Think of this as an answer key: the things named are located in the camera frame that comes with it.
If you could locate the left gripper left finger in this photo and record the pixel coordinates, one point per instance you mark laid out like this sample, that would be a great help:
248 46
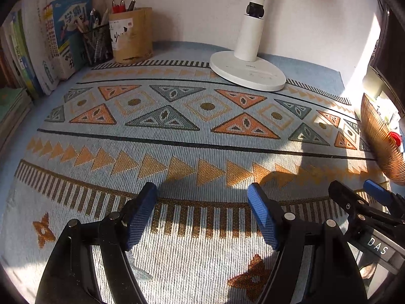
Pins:
117 233

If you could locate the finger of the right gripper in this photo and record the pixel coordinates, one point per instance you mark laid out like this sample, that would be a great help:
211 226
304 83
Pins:
348 199
382 195

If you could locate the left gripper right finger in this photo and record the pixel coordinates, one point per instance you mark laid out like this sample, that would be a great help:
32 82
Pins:
286 234

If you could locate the red yellow plush toy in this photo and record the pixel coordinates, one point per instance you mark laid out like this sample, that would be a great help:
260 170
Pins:
396 137

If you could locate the brown wicker bowl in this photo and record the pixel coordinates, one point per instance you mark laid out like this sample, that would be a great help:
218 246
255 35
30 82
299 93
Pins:
383 146

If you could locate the patterned woven table mat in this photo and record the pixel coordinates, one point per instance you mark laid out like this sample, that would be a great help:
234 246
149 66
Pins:
90 147

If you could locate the stacked green books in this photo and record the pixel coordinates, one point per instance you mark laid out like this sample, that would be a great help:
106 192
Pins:
15 104

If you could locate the white desk lamp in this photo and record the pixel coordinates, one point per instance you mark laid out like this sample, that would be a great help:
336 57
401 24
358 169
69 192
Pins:
243 66

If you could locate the black mesh pen holder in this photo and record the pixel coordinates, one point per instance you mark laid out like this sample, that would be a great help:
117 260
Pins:
97 38

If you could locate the brown cardboard pen holder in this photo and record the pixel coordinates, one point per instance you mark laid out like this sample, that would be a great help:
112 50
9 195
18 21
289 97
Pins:
131 35

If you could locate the blue cover book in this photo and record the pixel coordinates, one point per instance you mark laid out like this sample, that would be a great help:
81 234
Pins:
64 38

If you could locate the upright green white books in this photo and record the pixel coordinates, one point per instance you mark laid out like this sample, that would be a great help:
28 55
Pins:
14 38

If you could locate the white paper booklet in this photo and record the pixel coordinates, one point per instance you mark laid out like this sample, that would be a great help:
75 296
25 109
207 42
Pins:
37 43

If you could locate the black wall monitor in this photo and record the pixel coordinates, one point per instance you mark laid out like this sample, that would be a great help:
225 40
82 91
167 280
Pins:
388 56

